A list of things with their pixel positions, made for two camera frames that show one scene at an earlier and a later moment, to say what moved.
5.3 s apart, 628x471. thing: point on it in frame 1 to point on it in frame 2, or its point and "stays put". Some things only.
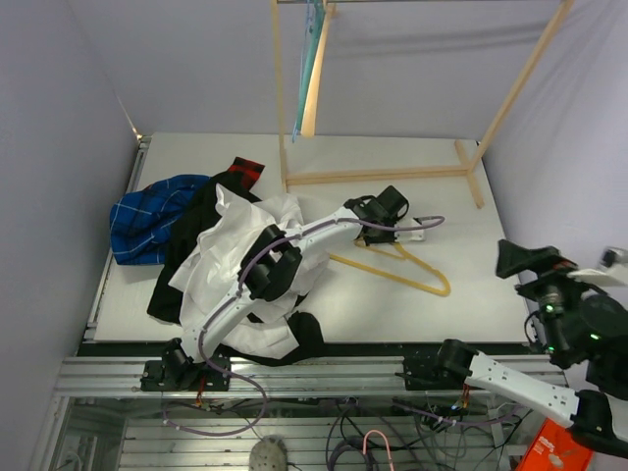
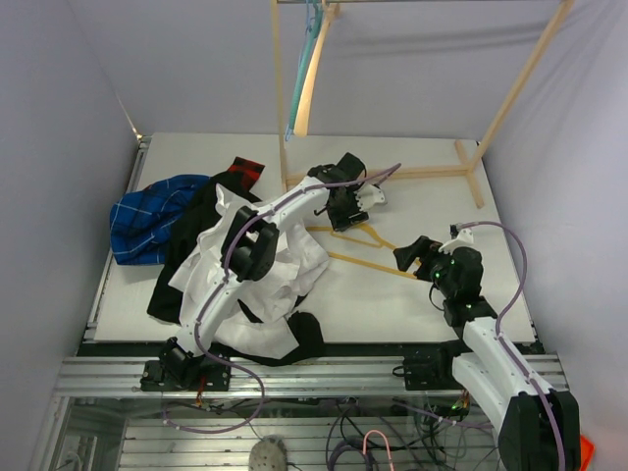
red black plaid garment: (250, 171) stays put
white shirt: (210, 273) stays put
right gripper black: (512, 258) to (422, 248)
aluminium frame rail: (336, 376) stays put
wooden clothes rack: (292, 175) stays put
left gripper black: (391, 237) to (341, 224)
